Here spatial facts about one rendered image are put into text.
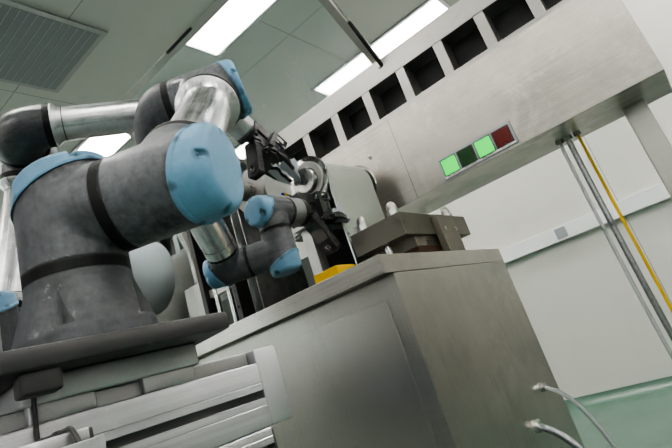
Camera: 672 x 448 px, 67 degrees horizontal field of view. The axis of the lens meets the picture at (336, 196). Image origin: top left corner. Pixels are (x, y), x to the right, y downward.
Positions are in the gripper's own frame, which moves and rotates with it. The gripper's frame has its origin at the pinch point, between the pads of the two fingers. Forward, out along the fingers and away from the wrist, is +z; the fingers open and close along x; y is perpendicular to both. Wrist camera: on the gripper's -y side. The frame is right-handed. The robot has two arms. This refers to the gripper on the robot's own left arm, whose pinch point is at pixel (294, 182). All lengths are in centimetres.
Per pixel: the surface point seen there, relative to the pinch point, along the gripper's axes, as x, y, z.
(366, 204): -8.4, 5.3, 21.8
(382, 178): -8.0, 24.2, 27.6
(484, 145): -44, 18, 32
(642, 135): -80, 18, 54
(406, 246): -23.9, -19.4, 23.6
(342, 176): -8.4, 7.2, 10.2
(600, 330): 3, 109, 260
